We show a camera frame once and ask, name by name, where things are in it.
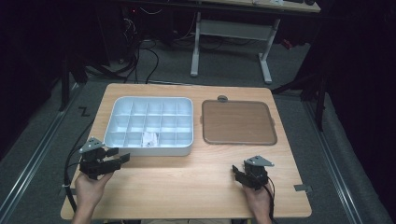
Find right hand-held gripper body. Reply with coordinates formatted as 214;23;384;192
244;155;276;191

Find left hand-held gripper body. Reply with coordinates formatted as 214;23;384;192
78;136;110;181

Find white divided organizer box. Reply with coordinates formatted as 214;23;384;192
103;96;194;157

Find white sock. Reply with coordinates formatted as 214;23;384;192
141;131;160;148

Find person's right hand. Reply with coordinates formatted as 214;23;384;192
242;182;274;218

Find person's left hand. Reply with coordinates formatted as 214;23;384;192
74;171;114;216

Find brown tray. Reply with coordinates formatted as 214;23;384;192
200;99;278;147

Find black metal stand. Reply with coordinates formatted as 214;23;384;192
270;71;328;132
57;52;90;113

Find white-framed desk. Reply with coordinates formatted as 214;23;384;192
190;0;321;85

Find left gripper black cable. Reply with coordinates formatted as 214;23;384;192
63;119;96;214

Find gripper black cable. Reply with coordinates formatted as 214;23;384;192
264;175;277;223
63;119;96;214

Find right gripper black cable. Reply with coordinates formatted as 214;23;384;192
264;175;277;223

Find metal floor rail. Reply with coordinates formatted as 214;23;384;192
303;101;365;224
0;82;85;218

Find black floor cables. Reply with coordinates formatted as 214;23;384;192
122;6;161;85

